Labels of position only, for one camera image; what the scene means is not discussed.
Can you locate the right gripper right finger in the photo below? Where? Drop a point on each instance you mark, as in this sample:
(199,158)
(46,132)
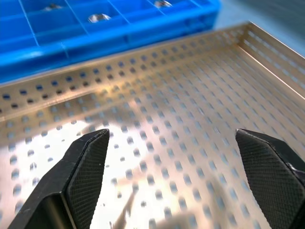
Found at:
(274,176)

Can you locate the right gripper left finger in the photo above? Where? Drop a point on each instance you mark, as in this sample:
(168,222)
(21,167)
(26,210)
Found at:
(78,171)

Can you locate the blue compartment tray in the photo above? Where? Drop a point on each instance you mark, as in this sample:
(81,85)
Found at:
(95,40)

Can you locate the perforated metal tray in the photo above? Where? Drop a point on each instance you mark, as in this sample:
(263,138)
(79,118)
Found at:
(181,114)

